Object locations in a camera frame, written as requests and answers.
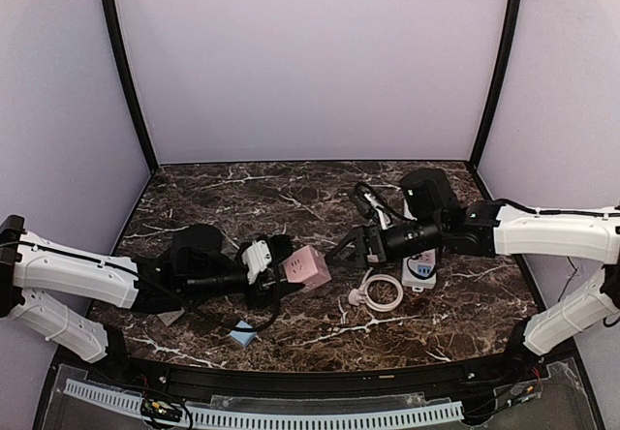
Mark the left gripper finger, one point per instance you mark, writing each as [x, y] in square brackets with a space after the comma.
[287, 288]
[280, 246]

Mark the pink cube socket adapter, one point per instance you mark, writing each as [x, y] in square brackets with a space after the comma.
[307, 267]

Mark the white plug adapter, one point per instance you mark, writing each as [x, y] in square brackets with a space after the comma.
[170, 317]

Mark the blue plug adapter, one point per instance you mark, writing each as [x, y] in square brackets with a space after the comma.
[243, 334]

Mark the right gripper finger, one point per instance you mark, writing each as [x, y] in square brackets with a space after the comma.
[348, 261]
[361, 239]

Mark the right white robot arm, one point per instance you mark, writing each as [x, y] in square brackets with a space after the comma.
[435, 220]

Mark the black front rail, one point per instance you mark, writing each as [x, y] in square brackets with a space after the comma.
[470, 378]

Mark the white multicolour power strip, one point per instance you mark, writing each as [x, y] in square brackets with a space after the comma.
[418, 271]

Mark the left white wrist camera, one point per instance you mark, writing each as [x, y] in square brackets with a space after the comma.
[257, 258]

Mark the left black frame post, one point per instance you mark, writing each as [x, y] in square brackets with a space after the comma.
[125, 75]

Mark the black frame post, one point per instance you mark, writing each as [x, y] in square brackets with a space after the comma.
[496, 82]
[125, 75]

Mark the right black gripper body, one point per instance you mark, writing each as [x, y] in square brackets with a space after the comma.
[373, 244]

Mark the white slotted cable duct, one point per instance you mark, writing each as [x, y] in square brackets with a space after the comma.
[128, 404]

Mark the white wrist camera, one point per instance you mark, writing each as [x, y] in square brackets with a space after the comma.
[369, 206]
[257, 258]

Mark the right black frame post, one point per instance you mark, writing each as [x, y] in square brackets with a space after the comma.
[496, 82]

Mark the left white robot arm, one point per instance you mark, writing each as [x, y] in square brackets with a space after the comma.
[191, 270]

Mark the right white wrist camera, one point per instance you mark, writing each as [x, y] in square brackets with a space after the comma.
[369, 206]

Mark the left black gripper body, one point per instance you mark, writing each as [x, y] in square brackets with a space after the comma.
[270, 280]

